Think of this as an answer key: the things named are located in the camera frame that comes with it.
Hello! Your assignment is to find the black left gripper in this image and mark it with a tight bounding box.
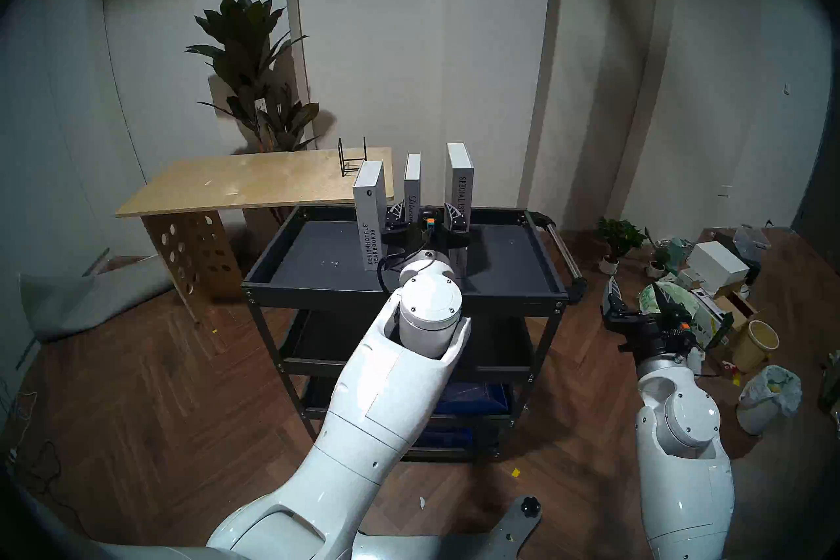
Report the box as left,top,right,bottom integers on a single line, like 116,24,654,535
384,198,471,259

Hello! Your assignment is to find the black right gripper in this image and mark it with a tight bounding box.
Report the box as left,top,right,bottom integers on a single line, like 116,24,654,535
602,275,700,360

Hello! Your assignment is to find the grey Discontent book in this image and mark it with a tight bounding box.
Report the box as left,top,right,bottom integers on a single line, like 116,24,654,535
404,153,422,217

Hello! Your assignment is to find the tall grey Special Issue book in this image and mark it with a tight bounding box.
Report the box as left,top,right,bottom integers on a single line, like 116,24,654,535
446,142,474,277

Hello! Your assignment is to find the green bagged waste basket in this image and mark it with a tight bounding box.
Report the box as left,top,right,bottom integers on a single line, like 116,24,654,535
639,281,699,333

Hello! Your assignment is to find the tiny potted plant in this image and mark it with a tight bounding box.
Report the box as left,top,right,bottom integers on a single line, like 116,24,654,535
644,228,671,279

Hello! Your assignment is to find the grey Designhotels Yearbook book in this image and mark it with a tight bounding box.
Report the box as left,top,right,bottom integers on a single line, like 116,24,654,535
352,160,389,272

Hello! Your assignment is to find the green white carton box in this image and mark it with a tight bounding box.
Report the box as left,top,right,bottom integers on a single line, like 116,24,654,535
692,290,734,351

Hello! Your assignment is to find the small leafy potted plant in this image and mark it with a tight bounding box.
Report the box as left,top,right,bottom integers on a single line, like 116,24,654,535
595,217,647,275

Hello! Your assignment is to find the white cardboard box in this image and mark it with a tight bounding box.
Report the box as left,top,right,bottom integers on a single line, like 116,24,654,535
686,241,750,290

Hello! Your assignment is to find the open brown cardboard box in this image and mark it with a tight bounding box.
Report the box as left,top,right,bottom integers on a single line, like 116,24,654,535
712,290,775,343

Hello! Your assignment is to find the black storage box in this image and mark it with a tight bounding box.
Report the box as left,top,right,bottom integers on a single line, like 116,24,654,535
714,232,762,285

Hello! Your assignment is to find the beige plastic bucket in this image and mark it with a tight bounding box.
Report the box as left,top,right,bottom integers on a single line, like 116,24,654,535
731,321,780,374

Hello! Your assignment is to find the clear plastic container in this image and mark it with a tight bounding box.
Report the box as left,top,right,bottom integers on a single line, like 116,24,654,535
732,223,772,258

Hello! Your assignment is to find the black metal utility cart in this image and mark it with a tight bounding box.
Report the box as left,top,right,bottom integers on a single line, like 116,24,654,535
240,204,589,461

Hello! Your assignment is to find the white bagged trash bin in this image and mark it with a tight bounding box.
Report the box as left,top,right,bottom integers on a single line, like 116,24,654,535
736,364,803,436

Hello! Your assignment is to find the light wooden table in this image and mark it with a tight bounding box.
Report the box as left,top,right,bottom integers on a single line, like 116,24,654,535
114,147,395,324

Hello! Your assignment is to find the small blue plastic bin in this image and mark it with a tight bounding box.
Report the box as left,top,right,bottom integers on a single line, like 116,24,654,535
436,382,511,416

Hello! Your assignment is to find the wide blue plastic bin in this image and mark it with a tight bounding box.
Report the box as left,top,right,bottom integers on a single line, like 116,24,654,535
413,423,473,449

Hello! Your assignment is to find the large dark leafy plant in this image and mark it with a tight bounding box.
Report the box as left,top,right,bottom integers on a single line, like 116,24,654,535
184,0,320,154

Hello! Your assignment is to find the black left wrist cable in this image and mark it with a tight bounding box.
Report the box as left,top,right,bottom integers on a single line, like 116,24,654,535
377,246,429,292

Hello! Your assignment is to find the black wire bookend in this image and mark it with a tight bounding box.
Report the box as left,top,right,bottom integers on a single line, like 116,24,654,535
337,137,368,177

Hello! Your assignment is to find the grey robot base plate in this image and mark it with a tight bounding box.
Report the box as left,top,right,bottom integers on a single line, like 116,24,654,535
351,495,543,560

